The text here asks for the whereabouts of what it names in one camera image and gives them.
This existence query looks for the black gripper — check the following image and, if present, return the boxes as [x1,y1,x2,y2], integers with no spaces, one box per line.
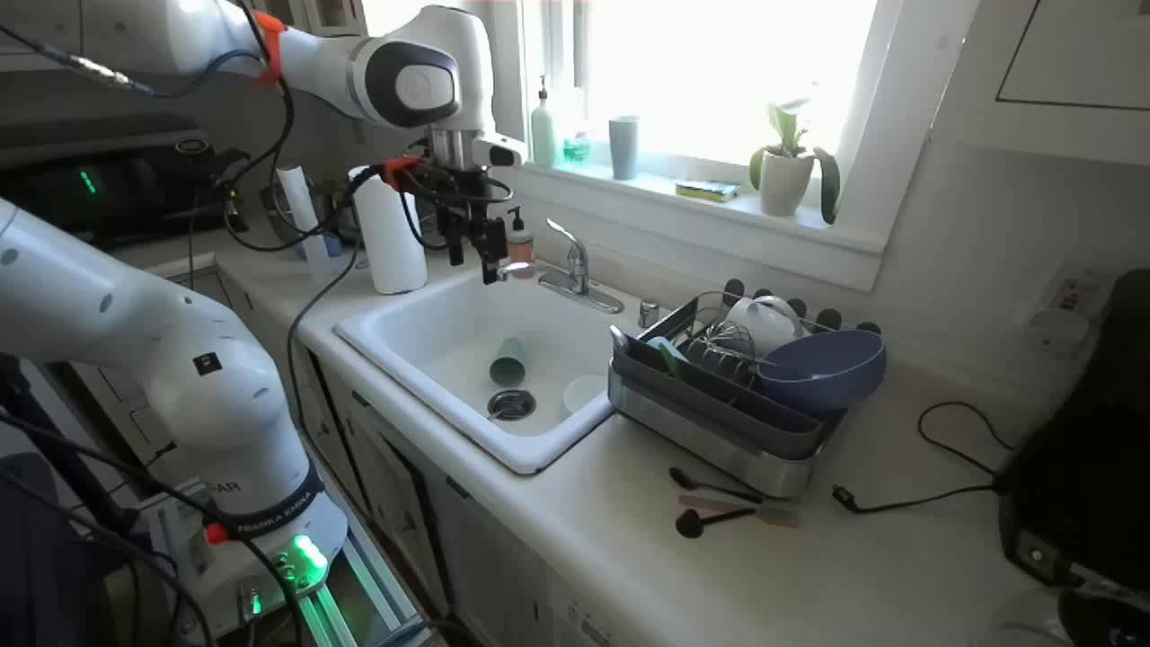
[403,153,522,286]

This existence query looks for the white ceramic sink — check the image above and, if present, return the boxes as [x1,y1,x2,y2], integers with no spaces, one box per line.
[332,267,643,477]

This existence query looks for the metal sink drain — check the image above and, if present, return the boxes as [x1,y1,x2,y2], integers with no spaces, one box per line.
[486,383,539,424]

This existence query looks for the grey dish rack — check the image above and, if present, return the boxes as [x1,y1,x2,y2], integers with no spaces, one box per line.
[603,290,890,501]

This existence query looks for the white paper towel roll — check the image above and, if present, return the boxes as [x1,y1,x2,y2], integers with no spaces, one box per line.
[349,166,433,298]

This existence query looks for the teal plastic cup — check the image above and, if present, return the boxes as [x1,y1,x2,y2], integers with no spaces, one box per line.
[486,339,532,387]

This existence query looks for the pale green soap dispenser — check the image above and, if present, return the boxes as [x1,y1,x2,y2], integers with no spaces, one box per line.
[530,75,561,172]

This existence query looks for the small teal glass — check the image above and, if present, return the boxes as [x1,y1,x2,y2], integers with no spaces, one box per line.
[557,130,598,170]

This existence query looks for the white tube bottle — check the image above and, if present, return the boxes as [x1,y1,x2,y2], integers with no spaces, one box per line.
[277,161,332,267]

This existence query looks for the teal tumbler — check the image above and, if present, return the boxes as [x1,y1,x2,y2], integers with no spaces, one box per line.
[608,112,643,182]

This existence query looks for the yellow green sponge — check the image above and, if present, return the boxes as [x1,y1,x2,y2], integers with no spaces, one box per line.
[672,176,743,205]

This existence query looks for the white base cabinet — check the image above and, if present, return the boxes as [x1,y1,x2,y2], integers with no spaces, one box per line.
[283,346,675,647]

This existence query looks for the white mug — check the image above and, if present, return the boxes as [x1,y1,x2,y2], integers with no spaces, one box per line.
[716,290,810,358]

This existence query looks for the plant in white pot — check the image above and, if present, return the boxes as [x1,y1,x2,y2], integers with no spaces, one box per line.
[749,102,846,225]

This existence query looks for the black measuring spoon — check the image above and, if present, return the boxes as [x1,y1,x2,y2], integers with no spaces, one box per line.
[672,504,763,541]

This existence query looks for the blue bowl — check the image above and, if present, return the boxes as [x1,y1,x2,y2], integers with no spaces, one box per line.
[756,327,890,421]

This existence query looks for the black countertop appliance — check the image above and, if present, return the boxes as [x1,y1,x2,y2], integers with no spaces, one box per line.
[997,267,1150,647]

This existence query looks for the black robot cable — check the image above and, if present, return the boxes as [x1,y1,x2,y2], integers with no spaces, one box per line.
[214,0,367,424]

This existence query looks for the robot mount with green light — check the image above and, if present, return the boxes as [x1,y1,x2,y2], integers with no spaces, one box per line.
[120,477,423,647]

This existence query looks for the thin black power cord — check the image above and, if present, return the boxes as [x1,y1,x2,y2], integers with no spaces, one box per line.
[831,398,1021,519]

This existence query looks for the white wall outlet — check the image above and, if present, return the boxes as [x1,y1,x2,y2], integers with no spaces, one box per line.
[1039,262,1112,351]

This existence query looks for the white wall cabinet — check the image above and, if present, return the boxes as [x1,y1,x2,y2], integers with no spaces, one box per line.
[997,0,1150,120]

